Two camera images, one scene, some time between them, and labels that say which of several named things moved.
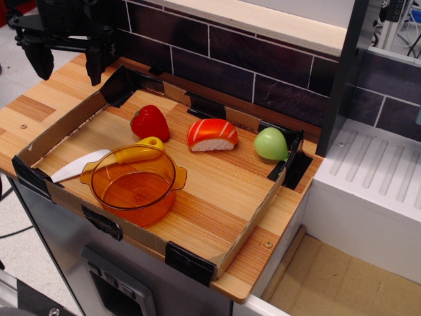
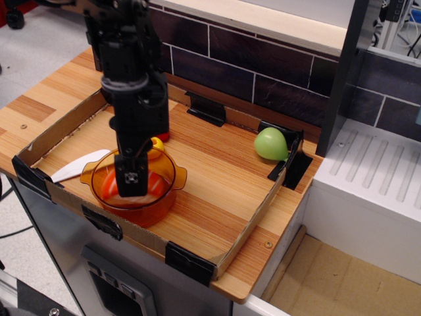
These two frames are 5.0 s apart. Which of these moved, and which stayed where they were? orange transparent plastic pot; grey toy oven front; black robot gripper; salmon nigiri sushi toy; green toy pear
Moved: salmon nigiri sushi toy; black robot gripper
Stayed: orange transparent plastic pot; green toy pear; grey toy oven front
